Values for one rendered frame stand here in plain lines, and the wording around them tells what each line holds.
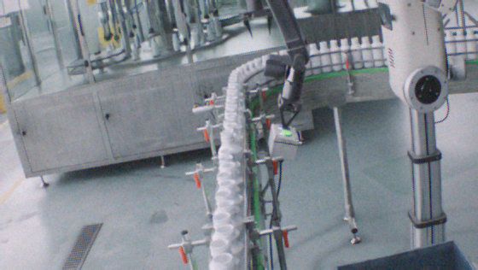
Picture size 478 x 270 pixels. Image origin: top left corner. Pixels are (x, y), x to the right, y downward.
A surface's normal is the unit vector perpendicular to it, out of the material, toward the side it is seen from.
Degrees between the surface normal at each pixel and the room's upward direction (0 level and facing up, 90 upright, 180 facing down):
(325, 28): 90
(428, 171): 90
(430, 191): 90
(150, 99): 90
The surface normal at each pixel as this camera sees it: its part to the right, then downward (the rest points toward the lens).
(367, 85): -0.32, 0.35
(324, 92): 0.08, 0.29
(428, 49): 0.02, 0.47
